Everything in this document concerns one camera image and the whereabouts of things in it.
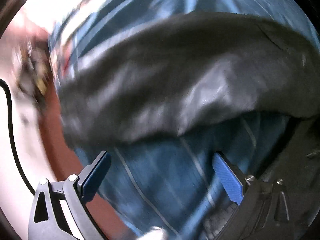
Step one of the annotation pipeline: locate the black leather jacket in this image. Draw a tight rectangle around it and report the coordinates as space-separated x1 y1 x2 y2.
57 12 319 148

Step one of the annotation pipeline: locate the blue striped bed sheet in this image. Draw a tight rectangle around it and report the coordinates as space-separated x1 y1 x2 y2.
49 0 319 239

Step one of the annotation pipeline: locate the black cable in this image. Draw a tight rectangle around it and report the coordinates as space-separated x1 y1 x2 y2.
0 78 36 196

